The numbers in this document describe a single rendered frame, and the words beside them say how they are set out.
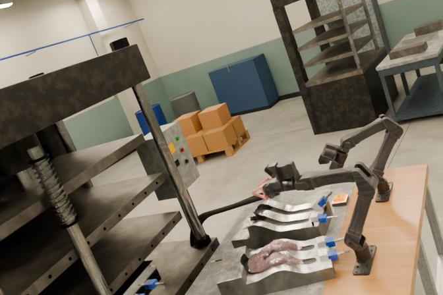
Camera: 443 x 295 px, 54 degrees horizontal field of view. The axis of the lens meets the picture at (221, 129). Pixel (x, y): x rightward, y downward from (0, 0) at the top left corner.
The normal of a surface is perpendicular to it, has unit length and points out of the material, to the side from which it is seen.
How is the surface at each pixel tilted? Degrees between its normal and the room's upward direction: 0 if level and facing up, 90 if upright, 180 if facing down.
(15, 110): 90
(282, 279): 90
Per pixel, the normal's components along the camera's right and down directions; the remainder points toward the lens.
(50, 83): 0.85, -0.21
